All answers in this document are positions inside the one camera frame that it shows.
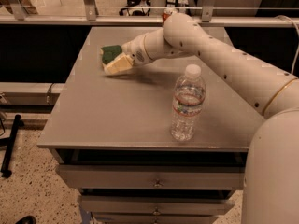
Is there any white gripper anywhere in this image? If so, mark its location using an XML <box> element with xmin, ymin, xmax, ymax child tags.
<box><xmin>102</xmin><ymin>35</ymin><xmax>152</xmax><ymax>75</ymax></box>

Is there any green and yellow sponge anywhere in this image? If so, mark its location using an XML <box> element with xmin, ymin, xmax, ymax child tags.
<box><xmin>101</xmin><ymin>45</ymin><xmax>122</xmax><ymax>65</ymax></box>

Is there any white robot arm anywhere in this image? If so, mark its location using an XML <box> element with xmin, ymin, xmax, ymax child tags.
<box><xmin>100</xmin><ymin>13</ymin><xmax>299</xmax><ymax>224</ymax></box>

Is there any clear plastic water bottle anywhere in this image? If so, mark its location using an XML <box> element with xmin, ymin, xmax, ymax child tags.
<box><xmin>170</xmin><ymin>64</ymin><xmax>206</xmax><ymax>141</ymax></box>

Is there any orange soda can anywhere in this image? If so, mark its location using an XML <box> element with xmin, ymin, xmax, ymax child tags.
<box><xmin>162</xmin><ymin>7</ymin><xmax>178</xmax><ymax>21</ymax></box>

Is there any black office chair base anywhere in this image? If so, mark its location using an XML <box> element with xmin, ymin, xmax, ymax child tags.
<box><xmin>119</xmin><ymin>0</ymin><xmax>150</xmax><ymax>16</ymax></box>

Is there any grey drawer cabinet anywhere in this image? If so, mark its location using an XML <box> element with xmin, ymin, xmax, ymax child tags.
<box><xmin>36</xmin><ymin>26</ymin><xmax>265</xmax><ymax>224</ymax></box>

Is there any top grey drawer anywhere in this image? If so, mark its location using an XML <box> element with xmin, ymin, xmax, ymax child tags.
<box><xmin>56</xmin><ymin>165</ymin><xmax>244</xmax><ymax>190</ymax></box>

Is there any grey drawer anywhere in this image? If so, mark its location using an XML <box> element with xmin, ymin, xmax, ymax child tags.
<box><xmin>56</xmin><ymin>165</ymin><xmax>244</xmax><ymax>190</ymax></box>
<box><xmin>78</xmin><ymin>196</ymin><xmax>235</xmax><ymax>216</ymax></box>
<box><xmin>94</xmin><ymin>214</ymin><xmax>217</xmax><ymax>224</ymax></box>

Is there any middle grey drawer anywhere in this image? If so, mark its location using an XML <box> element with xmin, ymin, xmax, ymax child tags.
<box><xmin>78</xmin><ymin>196</ymin><xmax>235</xmax><ymax>216</ymax></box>

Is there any bottom grey drawer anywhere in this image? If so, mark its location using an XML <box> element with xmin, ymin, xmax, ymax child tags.
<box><xmin>94</xmin><ymin>214</ymin><xmax>217</xmax><ymax>224</ymax></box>

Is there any black metal stand leg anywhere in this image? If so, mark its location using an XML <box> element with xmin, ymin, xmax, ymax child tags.
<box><xmin>0</xmin><ymin>114</ymin><xmax>23</xmax><ymax>178</ymax></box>

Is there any black shoe tip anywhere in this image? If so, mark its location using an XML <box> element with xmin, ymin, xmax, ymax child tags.
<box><xmin>16</xmin><ymin>216</ymin><xmax>36</xmax><ymax>224</ymax></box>

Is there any metal railing frame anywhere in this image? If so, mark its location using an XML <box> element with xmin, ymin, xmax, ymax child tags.
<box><xmin>1</xmin><ymin>0</ymin><xmax>299</xmax><ymax>27</ymax></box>

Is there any white cable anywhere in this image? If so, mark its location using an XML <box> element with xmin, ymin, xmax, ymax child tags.
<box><xmin>275</xmin><ymin>14</ymin><xmax>299</xmax><ymax>77</ymax></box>

